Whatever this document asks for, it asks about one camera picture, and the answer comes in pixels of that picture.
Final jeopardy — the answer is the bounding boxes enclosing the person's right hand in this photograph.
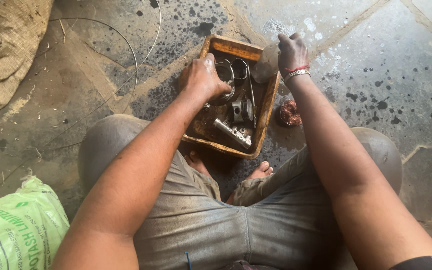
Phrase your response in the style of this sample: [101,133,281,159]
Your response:
[277,32,310,78]

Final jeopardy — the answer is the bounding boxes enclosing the person's left hand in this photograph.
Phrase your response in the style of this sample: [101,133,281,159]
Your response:
[178,53,232,101]

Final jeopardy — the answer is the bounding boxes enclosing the clear plastic bottle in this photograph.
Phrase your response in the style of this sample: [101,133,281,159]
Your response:
[251,41,281,84]

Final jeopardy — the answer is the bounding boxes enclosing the large metal cylinder ring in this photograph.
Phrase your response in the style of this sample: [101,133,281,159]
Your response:
[208,59,236,106]

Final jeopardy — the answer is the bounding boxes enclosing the red thread wristband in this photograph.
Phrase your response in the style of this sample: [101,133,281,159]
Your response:
[284,64,310,73]

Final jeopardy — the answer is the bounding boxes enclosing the thin metal rod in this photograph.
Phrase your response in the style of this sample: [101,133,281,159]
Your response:
[247,65,257,129]

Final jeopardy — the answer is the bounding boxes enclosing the bowl of copper scrap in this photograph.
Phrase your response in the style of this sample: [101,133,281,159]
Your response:
[279,99,303,127]

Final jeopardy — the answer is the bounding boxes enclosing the metal piston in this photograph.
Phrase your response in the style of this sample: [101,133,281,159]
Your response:
[232,98,255,124]

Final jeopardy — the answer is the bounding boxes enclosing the rusty orange metal tray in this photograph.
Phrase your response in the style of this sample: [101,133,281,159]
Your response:
[181,34,281,160]

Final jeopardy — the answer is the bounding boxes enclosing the metal camshaft part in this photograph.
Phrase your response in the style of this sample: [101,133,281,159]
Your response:
[213,118,253,149]

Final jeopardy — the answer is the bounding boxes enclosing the person's right foot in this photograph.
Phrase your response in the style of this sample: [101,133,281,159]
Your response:
[247,161,274,181]

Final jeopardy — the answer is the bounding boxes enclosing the person's foot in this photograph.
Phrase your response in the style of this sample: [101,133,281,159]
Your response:
[247,161,274,181]
[184,151,213,180]

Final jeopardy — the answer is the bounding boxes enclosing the person's left foot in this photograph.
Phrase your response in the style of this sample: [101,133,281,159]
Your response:
[184,151,213,180]

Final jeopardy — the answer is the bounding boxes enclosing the person's grey trousers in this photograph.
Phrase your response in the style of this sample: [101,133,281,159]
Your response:
[78,114,403,270]

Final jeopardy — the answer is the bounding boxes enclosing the brown burlap sack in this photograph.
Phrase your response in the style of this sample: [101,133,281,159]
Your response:
[0,0,55,119]

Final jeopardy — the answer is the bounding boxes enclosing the green printed plastic sack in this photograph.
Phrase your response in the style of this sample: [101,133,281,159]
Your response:
[0,169,70,270]

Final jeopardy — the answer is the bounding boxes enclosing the silver bead bracelet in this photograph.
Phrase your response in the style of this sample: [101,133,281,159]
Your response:
[283,69,311,85]

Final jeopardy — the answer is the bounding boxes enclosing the thin steel wire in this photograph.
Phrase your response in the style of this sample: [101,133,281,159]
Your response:
[0,0,163,199]

